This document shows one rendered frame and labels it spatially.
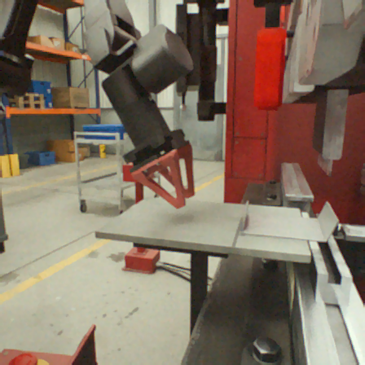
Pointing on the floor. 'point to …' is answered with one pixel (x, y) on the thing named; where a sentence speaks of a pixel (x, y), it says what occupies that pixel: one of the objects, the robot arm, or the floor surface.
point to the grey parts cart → (113, 182)
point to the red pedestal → (135, 257)
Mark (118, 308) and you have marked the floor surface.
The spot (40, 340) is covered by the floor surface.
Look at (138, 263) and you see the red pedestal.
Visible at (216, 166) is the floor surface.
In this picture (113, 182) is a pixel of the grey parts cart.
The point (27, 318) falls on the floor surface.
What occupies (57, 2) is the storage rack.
